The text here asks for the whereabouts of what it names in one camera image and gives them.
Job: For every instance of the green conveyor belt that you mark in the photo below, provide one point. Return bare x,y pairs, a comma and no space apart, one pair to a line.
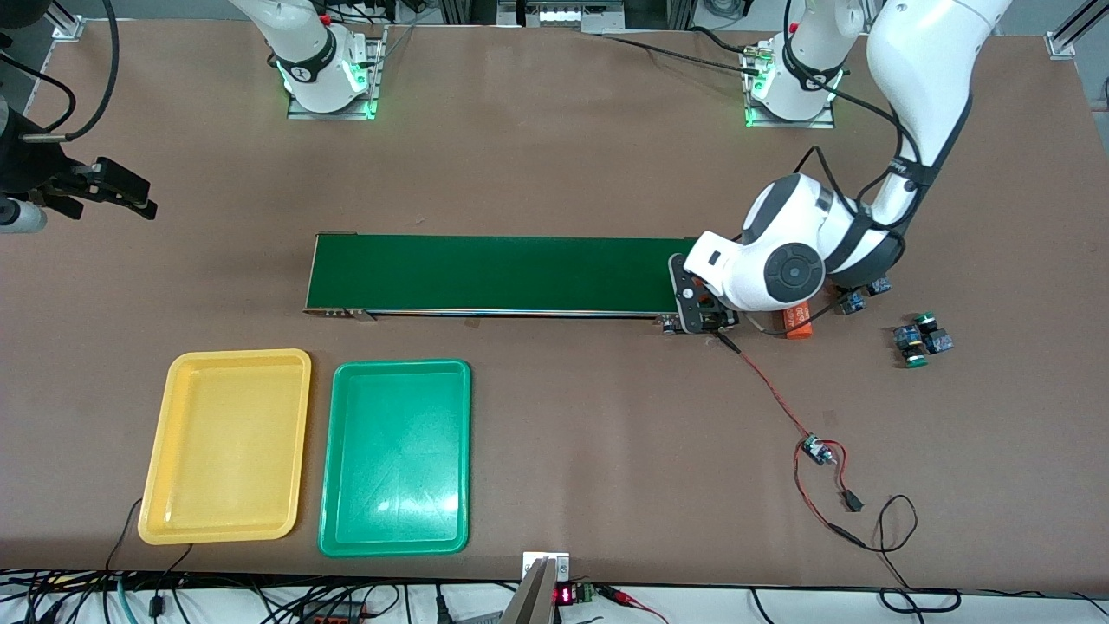
485,273

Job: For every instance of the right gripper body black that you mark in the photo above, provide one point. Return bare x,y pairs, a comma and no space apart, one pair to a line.
24,166

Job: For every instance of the red digit display module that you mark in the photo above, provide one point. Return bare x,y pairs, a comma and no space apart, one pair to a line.
565,595

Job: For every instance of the green plastic tray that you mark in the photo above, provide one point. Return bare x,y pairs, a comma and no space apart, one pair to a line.
394,468

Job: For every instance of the aluminium frame profile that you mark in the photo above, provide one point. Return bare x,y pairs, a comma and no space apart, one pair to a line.
1074,30
68,22

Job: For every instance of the small speed controller board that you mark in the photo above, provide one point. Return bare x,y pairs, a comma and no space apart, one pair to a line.
814,449

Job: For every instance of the grey metal camera stand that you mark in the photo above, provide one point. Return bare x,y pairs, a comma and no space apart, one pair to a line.
537,598

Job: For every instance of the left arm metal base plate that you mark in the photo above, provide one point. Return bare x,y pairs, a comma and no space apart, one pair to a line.
819,123

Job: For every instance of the yellow push button switch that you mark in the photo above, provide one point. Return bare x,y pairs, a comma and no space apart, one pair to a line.
853,302
880,285

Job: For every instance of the green push button switch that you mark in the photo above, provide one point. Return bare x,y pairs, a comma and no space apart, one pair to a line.
940,343
907,336

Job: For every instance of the orange 4680 cylinder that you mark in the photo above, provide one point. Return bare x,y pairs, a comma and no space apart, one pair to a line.
797,325

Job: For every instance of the red black clip lead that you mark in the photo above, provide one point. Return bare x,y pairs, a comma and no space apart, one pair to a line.
619,594

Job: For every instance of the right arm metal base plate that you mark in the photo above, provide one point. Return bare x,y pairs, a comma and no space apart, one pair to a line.
374,61

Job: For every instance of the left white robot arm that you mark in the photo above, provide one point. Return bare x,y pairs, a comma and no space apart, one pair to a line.
918,69

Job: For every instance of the yellow plastic tray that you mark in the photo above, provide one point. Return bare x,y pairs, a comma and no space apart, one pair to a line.
225,451

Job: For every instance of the red power strip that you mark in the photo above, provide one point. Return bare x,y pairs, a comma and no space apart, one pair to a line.
333,619

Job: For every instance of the black connector plug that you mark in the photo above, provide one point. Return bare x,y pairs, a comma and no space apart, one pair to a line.
852,501

